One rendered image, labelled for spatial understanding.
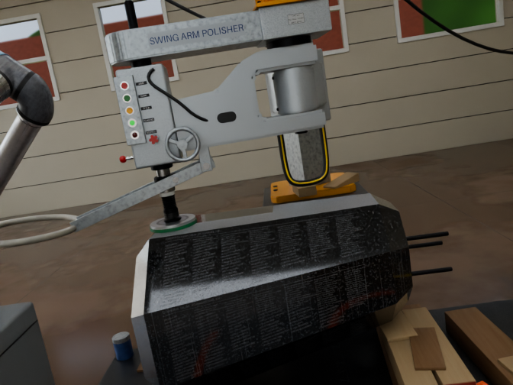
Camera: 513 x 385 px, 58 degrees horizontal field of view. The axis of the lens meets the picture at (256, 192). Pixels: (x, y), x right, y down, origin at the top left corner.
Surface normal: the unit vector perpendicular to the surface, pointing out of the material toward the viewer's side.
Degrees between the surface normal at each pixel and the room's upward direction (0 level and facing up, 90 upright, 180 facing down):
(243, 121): 90
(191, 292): 45
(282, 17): 90
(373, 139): 90
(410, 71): 90
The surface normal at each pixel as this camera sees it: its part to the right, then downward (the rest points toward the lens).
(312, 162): 0.47, 0.10
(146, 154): 0.11, 0.18
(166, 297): -0.12, -0.55
